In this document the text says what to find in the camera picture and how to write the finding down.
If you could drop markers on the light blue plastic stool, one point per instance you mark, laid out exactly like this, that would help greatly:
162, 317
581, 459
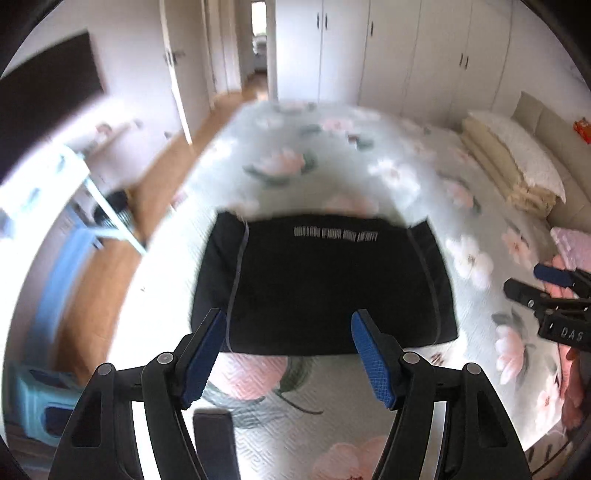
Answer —
43, 401

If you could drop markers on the small white wall shelf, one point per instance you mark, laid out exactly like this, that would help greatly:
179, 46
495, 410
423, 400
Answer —
114, 135

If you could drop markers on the floral green bed cover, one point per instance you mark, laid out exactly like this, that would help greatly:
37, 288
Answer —
316, 417

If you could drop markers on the white wardrobe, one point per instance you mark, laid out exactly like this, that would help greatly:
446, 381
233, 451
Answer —
431, 60

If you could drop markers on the red plush toy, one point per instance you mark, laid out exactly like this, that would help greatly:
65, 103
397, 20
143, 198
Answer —
583, 128

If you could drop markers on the black wall television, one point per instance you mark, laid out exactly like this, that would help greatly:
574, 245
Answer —
43, 92

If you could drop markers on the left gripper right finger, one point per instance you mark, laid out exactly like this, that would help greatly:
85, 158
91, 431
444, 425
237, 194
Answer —
479, 439

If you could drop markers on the person's right hand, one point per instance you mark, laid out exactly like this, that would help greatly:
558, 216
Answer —
572, 387

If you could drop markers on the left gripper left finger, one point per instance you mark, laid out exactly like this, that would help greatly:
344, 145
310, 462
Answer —
99, 440

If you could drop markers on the light blue desk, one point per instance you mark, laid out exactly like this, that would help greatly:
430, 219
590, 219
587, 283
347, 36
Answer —
36, 195

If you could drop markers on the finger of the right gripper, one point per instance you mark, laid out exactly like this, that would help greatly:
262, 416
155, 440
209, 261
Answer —
575, 280
523, 293

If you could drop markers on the folded beige quilt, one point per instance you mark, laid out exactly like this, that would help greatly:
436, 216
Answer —
497, 161

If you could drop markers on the pink purple floral blanket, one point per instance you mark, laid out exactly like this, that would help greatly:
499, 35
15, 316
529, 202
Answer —
574, 248

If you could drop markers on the beige padded headboard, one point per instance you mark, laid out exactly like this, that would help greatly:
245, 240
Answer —
570, 155

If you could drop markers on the black hooded jacket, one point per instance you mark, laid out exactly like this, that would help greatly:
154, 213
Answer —
289, 285

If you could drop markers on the white dotted pillow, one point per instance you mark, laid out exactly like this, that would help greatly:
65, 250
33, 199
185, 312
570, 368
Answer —
531, 158

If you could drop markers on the white bedroom door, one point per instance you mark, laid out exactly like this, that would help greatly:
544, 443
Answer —
182, 23

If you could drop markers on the black waste basket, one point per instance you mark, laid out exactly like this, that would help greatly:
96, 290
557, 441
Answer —
120, 203

